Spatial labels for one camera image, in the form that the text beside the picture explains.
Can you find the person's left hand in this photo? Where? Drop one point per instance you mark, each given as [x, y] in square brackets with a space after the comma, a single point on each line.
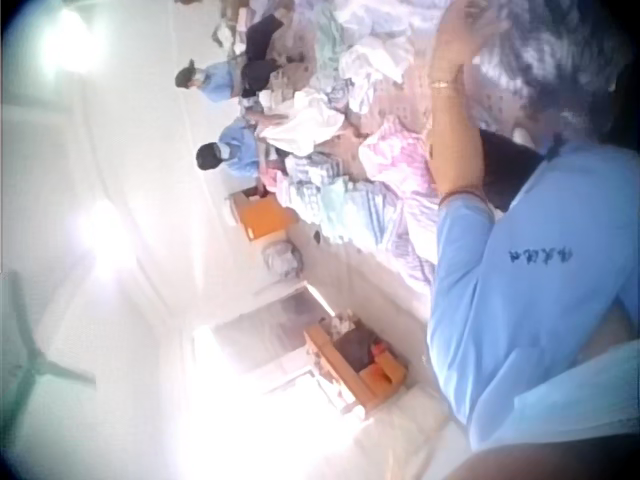
[457, 40]

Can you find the person's left fingers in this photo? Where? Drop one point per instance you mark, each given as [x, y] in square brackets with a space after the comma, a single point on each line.
[482, 17]

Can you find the blue white patterned cloth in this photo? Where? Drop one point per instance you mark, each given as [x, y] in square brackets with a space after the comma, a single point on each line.
[550, 65]

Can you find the floral floor mat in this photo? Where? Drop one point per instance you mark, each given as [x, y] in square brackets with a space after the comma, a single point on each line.
[425, 107]

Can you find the heap of light clothes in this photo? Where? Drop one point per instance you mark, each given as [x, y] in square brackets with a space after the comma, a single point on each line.
[370, 20]

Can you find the heap of white clothes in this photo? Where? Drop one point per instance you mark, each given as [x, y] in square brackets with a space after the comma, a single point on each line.
[375, 75]

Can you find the pink striped cloth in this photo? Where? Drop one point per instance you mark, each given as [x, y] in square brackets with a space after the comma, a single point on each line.
[395, 160]

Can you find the large white cloth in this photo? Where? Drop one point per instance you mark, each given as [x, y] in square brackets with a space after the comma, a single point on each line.
[305, 127]

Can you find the purple striped cloth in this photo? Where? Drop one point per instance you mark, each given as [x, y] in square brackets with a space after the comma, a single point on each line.
[417, 240]

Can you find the stack of folded clothes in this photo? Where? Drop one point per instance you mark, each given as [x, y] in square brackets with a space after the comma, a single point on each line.
[330, 200]

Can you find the orange cabinet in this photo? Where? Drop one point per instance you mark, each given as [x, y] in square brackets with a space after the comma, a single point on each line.
[262, 215]

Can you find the filled plastic bag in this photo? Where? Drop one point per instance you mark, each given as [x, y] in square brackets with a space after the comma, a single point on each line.
[284, 259]

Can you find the orange shelf with items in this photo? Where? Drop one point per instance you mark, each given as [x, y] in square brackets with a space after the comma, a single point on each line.
[360, 360]

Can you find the ceiling light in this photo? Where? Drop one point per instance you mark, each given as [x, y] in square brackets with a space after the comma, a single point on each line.
[102, 232]
[65, 37]

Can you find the ceiling fan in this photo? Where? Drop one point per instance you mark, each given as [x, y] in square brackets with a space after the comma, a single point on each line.
[35, 360]

